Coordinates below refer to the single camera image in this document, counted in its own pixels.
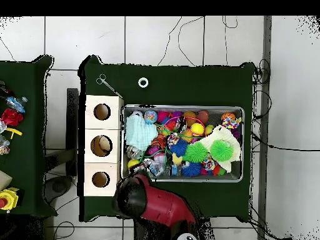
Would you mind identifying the large green spiky toy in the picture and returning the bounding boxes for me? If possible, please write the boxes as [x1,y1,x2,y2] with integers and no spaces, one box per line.
[209,139,234,162]

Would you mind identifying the orange basketball toy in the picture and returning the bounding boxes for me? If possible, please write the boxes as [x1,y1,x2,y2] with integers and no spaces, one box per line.
[221,111,236,122]

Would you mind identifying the globe print ball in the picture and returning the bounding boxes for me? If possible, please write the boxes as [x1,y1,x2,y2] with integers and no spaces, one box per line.
[143,110,158,124]

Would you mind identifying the wire mesh bin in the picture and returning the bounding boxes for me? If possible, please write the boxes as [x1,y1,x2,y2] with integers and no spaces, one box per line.
[121,104,245,183]

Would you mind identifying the dark green tablecloth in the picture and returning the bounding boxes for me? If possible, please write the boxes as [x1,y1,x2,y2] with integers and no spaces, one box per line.
[0,55,57,218]
[78,55,256,223]

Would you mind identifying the black upright panel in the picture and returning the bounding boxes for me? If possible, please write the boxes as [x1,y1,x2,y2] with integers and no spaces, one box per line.
[66,87,79,176]

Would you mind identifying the tiger striped plush toy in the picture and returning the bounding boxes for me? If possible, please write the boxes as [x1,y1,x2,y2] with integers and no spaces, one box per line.
[150,134,167,150]

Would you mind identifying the clear plastic packet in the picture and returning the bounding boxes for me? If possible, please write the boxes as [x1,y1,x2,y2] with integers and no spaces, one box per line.
[0,134,11,156]

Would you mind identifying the colourful spotted cloth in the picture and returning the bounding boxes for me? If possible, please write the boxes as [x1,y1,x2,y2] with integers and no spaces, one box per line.
[221,116,243,130]

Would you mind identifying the yellow plastic piece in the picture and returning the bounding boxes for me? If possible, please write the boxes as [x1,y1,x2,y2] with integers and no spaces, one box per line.
[6,127,23,140]

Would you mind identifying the small green spiky toy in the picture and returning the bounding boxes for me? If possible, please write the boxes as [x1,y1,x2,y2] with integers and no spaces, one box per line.
[184,141,209,164]

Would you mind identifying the wooden box with three holes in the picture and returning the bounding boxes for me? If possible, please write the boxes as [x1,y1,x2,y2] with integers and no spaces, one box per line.
[84,94,125,197]

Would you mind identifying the crushed clear plastic bottle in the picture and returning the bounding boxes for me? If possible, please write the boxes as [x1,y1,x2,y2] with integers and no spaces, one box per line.
[143,158,166,177]

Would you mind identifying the blue spiky ball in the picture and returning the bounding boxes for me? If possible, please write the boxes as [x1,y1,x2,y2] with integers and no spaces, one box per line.
[169,138,188,157]

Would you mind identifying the yellow smiley ball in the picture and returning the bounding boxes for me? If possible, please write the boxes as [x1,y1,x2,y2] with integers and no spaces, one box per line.
[190,122,205,137]

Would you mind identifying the red crumpled item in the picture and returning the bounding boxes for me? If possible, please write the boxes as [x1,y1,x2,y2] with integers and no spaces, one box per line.
[1,107,24,126]

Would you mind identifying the cream knitted cloth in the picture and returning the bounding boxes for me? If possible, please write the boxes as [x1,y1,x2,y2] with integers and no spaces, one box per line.
[199,124,242,173]

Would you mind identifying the thin black cable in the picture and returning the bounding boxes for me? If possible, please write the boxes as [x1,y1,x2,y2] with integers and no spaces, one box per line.
[251,134,320,153]
[177,16,205,67]
[157,16,183,66]

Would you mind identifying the light blue muslin cloth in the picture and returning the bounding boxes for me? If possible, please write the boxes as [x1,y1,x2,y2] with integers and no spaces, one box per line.
[124,116,159,152]

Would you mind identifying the beige box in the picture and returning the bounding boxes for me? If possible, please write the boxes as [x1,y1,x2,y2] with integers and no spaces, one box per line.
[0,170,13,191]

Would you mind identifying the yellow emergency stop button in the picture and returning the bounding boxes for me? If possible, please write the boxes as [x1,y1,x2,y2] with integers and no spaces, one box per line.
[0,187,20,213]

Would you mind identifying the blue and clear packet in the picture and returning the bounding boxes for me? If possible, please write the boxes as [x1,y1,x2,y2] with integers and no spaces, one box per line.
[6,96,28,113]

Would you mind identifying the silver scissors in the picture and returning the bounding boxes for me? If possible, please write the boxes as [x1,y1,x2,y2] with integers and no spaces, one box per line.
[96,74,124,99]

